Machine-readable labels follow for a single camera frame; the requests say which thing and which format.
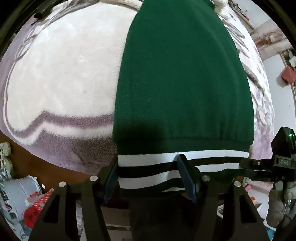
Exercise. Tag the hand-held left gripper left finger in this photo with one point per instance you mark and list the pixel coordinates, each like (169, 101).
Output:
(110, 180)

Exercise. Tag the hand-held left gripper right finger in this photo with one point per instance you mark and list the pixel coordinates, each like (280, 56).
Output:
(186, 177)

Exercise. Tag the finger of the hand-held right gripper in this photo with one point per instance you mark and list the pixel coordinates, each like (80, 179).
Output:
(256, 165)

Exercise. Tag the green and white varsity jacket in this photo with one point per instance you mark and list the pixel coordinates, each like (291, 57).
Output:
(180, 81)

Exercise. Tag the person's right hand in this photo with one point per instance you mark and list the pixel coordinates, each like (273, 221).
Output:
(277, 206)

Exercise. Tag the dusty red garment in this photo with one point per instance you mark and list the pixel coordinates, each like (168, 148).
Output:
(288, 76)

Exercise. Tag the red patterned box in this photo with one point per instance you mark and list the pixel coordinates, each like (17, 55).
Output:
(38, 206)

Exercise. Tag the white plush cloth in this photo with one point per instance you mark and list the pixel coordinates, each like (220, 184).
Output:
(292, 59)

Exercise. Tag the white printed bag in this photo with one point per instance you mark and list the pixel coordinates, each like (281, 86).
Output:
(16, 204)

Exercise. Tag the cream plush item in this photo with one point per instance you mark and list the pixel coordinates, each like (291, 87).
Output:
(5, 160)

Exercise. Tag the floral purple bed blanket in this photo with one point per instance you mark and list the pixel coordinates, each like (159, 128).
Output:
(57, 81)

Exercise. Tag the folded white fluffy blanket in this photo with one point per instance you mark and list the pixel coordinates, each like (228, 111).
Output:
(219, 4)

